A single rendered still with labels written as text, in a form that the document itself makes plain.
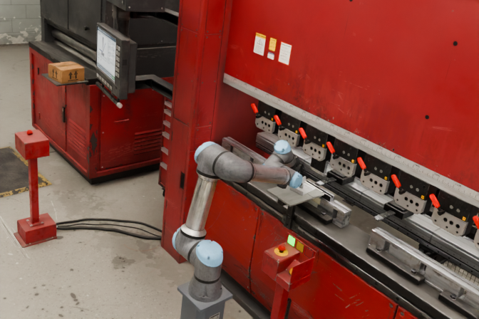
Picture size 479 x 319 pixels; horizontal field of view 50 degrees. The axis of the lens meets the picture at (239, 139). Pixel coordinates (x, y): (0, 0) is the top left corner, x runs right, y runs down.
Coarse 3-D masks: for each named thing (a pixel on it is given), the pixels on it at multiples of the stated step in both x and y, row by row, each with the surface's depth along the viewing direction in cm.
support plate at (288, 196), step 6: (288, 186) 282; (270, 192) 274; (276, 192) 274; (282, 192) 275; (288, 192) 276; (294, 192) 276; (312, 192) 279; (318, 192) 280; (282, 198) 269; (288, 198) 270; (294, 198) 271; (300, 198) 271; (306, 198) 272; (312, 198) 274; (288, 204) 264; (294, 204) 266
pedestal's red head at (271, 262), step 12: (264, 252) 262; (288, 252) 263; (300, 252) 264; (264, 264) 263; (276, 264) 257; (288, 264) 262; (300, 264) 251; (312, 264) 259; (276, 276) 259; (288, 276) 257; (300, 276) 255; (288, 288) 253
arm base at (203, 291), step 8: (192, 280) 225; (200, 280) 220; (216, 280) 222; (192, 288) 223; (200, 288) 221; (208, 288) 221; (216, 288) 223; (192, 296) 223; (200, 296) 222; (208, 296) 222; (216, 296) 223
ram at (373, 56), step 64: (256, 0) 293; (320, 0) 258; (384, 0) 230; (448, 0) 207; (256, 64) 302; (320, 64) 264; (384, 64) 235; (448, 64) 212; (320, 128) 271; (384, 128) 241; (448, 128) 216; (448, 192) 221
